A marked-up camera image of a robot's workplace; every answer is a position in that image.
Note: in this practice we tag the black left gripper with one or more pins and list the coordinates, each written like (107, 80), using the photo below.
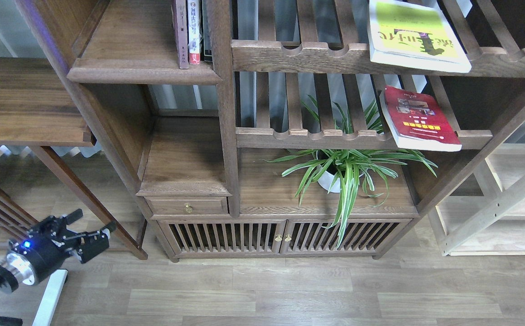
(32, 261)

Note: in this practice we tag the yellow green cover book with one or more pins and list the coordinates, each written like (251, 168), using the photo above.
(413, 36)

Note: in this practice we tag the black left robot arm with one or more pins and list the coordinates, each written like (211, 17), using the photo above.
(9, 284)

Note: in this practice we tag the light wooden shelf unit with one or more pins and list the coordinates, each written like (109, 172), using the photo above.
(487, 214)

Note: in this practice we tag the white metal bar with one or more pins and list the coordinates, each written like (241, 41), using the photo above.
(51, 296)

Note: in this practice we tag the brass drawer knob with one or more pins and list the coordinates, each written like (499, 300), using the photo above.
(188, 208)

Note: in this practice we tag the dark wooden side table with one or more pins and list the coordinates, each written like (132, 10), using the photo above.
(37, 111)

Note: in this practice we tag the dark wooden bookshelf cabinet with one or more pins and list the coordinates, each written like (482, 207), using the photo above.
(285, 75)

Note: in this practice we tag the maroon upright book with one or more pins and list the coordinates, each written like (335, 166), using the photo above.
(180, 25)

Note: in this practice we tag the white plant pot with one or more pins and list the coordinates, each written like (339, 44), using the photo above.
(325, 179)

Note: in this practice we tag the dark upright book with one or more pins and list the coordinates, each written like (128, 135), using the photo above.
(206, 42)

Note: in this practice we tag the red cover book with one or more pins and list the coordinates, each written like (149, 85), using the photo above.
(417, 122)

